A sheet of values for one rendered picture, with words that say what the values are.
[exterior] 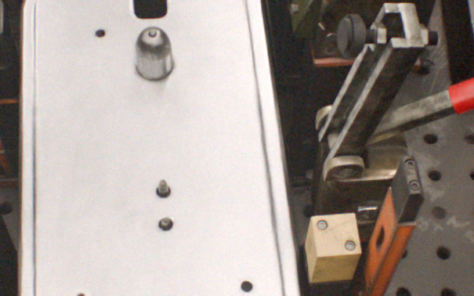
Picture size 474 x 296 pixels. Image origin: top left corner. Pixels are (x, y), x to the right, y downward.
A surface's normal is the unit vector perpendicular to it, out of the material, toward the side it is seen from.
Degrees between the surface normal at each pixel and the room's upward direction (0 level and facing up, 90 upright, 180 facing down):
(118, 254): 0
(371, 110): 90
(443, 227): 0
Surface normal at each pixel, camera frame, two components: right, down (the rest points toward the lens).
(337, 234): 0.03, -0.49
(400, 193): -0.99, 0.07
